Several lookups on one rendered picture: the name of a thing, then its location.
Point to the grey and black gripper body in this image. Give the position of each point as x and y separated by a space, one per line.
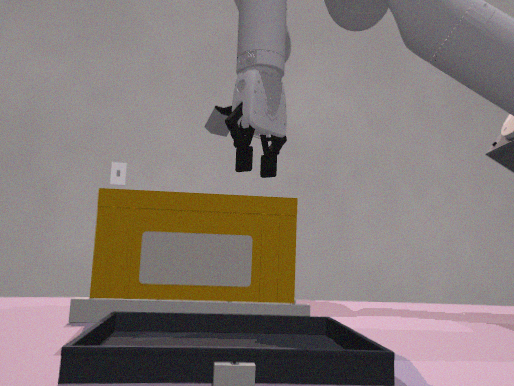
264 102

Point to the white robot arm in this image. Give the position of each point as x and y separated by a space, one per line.
479 53

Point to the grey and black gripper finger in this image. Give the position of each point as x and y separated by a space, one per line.
269 159
242 139

